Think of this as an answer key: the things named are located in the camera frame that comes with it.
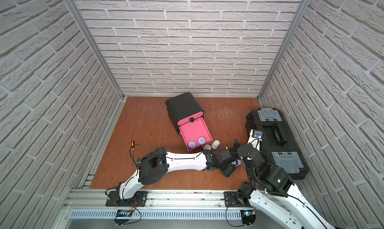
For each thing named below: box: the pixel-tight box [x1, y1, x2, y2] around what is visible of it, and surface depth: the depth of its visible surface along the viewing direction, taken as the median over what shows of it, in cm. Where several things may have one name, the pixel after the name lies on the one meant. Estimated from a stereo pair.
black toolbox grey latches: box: [245, 108, 310, 180], surface depth 78 cm
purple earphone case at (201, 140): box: [198, 136, 206, 145], surface depth 92 cm
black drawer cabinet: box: [165, 92, 205, 135], surface depth 94 cm
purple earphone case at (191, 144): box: [188, 140, 196, 149], surface depth 90 cm
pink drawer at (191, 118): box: [177, 111, 204, 125], surface depth 89 cm
